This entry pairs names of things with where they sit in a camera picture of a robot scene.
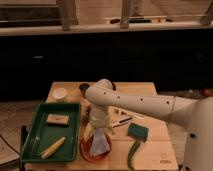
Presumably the white small bowl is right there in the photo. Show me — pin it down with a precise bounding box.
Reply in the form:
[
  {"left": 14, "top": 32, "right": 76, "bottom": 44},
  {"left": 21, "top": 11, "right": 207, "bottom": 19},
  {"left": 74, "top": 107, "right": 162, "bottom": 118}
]
[{"left": 52, "top": 88, "right": 67, "bottom": 101}]

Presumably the silver metal utensil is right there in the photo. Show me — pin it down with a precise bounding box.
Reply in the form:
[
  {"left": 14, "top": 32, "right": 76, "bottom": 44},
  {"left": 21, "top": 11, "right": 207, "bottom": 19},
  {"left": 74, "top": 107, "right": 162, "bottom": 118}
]
[{"left": 111, "top": 114, "right": 143, "bottom": 128}]

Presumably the green cucumber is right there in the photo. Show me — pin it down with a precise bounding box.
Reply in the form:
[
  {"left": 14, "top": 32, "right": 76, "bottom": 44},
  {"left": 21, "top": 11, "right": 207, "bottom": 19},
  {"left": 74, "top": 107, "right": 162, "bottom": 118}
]
[{"left": 127, "top": 140, "right": 141, "bottom": 169}]

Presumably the green scrub sponge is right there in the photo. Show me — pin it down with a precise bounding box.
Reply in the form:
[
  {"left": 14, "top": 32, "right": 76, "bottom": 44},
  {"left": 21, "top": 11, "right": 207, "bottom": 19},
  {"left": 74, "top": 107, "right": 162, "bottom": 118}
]
[{"left": 127, "top": 123, "right": 149, "bottom": 141}]

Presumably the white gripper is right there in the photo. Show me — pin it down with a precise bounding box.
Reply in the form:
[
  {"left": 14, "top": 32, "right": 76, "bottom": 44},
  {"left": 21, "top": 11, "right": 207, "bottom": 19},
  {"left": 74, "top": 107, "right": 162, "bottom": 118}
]
[{"left": 83, "top": 113, "right": 113, "bottom": 140}]

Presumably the red bowl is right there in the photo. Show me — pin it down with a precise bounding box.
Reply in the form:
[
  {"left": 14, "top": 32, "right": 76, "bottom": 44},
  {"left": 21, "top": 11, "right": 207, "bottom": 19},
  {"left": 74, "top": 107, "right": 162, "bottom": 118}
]
[{"left": 79, "top": 137, "right": 110, "bottom": 163}]

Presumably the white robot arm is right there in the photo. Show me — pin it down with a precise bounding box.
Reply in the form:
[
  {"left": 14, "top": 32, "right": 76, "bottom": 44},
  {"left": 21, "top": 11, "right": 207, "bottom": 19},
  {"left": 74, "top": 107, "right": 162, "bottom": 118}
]
[{"left": 86, "top": 79, "right": 213, "bottom": 171}]

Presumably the green plastic tray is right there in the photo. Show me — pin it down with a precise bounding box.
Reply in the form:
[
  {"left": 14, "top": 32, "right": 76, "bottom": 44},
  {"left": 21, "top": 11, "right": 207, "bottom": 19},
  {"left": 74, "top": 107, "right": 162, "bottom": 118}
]
[{"left": 21, "top": 103, "right": 81, "bottom": 163}]

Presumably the light blue towel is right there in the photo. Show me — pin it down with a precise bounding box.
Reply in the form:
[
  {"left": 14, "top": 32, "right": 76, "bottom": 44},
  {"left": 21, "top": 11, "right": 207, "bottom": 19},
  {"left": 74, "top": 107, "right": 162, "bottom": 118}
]
[{"left": 89, "top": 128, "right": 110, "bottom": 157}]

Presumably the yellow corn cob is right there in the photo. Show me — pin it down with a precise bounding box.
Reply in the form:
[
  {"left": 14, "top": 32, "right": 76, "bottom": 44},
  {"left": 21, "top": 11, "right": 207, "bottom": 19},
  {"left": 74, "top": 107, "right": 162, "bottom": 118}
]
[{"left": 40, "top": 137, "right": 65, "bottom": 159}]

